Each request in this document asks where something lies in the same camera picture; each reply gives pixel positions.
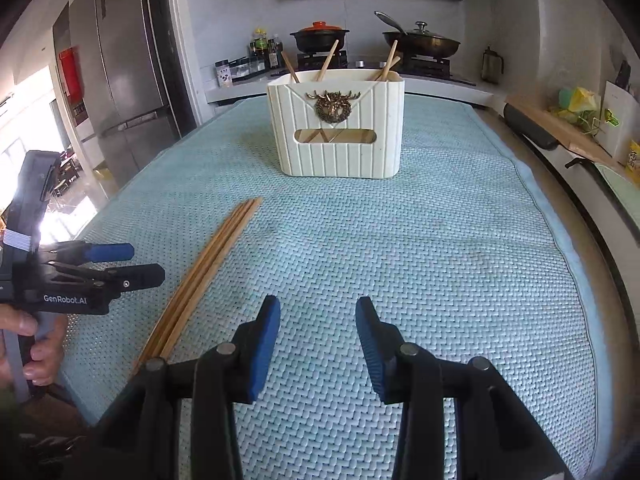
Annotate dark glass pitcher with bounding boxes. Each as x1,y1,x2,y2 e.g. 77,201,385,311
481,46,505,85

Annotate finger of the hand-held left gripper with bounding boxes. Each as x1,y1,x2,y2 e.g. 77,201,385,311
37,242,135,264
47,262,166,295

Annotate white knife block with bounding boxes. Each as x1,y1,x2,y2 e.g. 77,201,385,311
599,79,640,162

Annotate grey refrigerator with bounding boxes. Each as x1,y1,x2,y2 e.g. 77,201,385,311
66,0,184,177

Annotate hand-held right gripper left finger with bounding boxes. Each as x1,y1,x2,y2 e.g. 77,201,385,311
92,295,282,480

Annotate person's left hand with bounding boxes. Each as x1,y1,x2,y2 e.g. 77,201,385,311
0,307,67,387

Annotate red wall hanging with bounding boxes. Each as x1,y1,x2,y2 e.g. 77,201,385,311
58,45,82,104

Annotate wooden cutting board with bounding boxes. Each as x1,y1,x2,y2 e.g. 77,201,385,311
505,92,622,167

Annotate black pot with orange lid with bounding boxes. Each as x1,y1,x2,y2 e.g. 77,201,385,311
289,20,353,54

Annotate dark sauce bottle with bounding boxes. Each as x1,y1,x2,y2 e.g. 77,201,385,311
266,35,284,70

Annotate yellow green bag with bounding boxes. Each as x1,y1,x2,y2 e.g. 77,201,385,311
549,85,609,134

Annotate light blue table mat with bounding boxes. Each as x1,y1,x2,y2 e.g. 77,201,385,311
57,95,602,480

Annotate black wok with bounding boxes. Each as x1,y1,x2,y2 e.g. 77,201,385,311
374,10,462,60

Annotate bundle of wooden chopsticks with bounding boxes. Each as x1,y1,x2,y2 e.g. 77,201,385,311
370,39,399,82

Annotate cream ribbed utensil holder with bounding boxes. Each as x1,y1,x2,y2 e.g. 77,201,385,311
266,70,406,180

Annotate green cutting board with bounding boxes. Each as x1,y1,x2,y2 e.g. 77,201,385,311
565,157,640,223

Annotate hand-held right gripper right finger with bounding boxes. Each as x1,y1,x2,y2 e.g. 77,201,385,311
355,296,576,480

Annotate black gas stove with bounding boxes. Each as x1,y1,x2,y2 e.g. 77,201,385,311
294,51,477,87

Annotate glass wok lid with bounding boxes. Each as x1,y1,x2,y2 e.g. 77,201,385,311
395,21,449,42

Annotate yellow cap sauce bottle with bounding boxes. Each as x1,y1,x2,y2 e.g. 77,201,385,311
250,28,269,71

